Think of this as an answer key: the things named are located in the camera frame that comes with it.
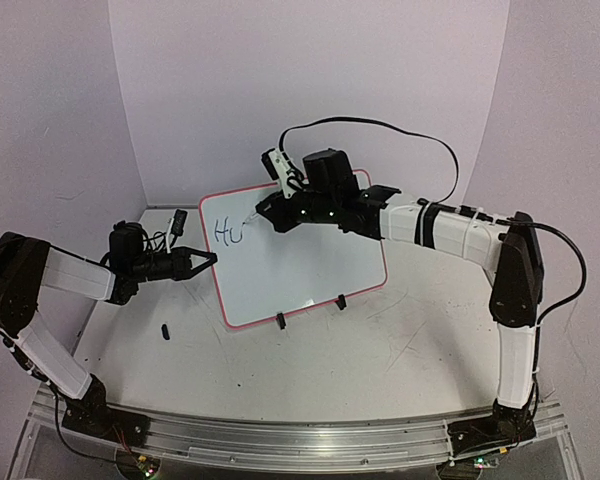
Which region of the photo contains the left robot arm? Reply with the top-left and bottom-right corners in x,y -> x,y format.
0,221 -> 217,437

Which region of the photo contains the aluminium front rail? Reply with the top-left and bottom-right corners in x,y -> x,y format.
29,390 -> 578,473

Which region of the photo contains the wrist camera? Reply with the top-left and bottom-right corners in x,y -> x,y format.
163,209 -> 188,254
261,148 -> 304,199

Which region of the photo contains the pink framed whiteboard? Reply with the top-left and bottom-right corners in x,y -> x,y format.
199,183 -> 388,330

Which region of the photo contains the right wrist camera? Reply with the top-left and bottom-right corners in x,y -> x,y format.
261,148 -> 304,199

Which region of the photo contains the white marker pen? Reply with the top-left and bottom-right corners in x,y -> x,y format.
243,212 -> 260,225

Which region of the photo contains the left circuit board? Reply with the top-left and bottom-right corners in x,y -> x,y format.
115,451 -> 161,480

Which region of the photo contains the circuit board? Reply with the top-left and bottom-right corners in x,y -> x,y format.
115,451 -> 161,480
473,455 -> 500,470

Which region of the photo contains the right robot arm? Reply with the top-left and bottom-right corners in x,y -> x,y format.
255,148 -> 544,459

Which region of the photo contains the black whiteboard stand clip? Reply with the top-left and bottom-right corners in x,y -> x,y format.
276,312 -> 287,330

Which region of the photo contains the blue marker cap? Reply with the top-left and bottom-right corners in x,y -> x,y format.
161,324 -> 171,341

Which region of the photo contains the black right camera cable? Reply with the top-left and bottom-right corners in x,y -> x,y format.
278,117 -> 589,326

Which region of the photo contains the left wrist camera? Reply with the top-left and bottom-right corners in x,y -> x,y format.
163,209 -> 188,254

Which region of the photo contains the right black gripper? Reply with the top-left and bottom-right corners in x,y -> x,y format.
252,188 -> 333,234

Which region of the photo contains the right circuit board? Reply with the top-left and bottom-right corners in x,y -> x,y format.
473,455 -> 500,470

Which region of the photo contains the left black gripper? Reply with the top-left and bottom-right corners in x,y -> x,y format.
130,243 -> 219,280

